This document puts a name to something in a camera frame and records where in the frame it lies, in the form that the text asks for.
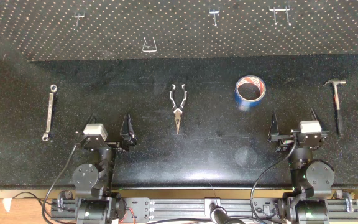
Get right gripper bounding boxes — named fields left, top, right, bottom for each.
left=267, top=107, right=329, bottom=153

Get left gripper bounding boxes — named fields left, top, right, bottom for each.
left=78, top=113, right=138, bottom=154

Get wrench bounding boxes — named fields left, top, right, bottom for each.
left=41, top=83, right=58, bottom=142

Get pliers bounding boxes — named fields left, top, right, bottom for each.
left=169, top=83, right=188, bottom=136

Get black pegboard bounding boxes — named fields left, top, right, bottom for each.
left=0, top=0, right=358, bottom=62

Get hammer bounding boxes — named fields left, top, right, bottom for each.
left=323, top=78, right=347, bottom=137

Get roll of blue tape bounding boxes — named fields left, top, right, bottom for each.
left=233, top=75, right=267, bottom=111

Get metal hook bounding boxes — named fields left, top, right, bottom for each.
left=208, top=7, right=221, bottom=27
left=73, top=11, right=86, bottom=30
left=141, top=37, right=158, bottom=53
left=268, top=5, right=293, bottom=27

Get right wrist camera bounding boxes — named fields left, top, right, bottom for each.
left=298, top=120, right=323, bottom=135

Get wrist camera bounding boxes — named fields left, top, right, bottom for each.
left=298, top=120, right=323, bottom=135
left=83, top=123, right=109, bottom=142

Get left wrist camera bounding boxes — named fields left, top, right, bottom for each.
left=83, top=123, right=109, bottom=142

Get black cable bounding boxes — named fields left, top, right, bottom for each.
left=249, top=141, right=298, bottom=224
left=41, top=143, right=79, bottom=224

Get mounting rail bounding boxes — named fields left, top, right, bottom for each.
left=50, top=189, right=358, bottom=224

